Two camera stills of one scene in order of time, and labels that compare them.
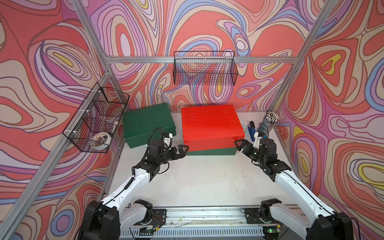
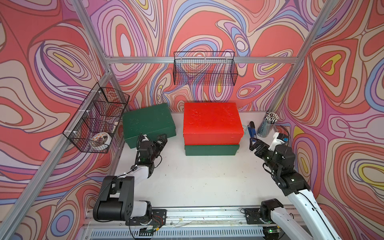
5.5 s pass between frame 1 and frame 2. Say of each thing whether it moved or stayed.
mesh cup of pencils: stayed
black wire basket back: stayed
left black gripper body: moved
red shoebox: moved
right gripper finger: moved
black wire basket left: stayed
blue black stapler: stayed
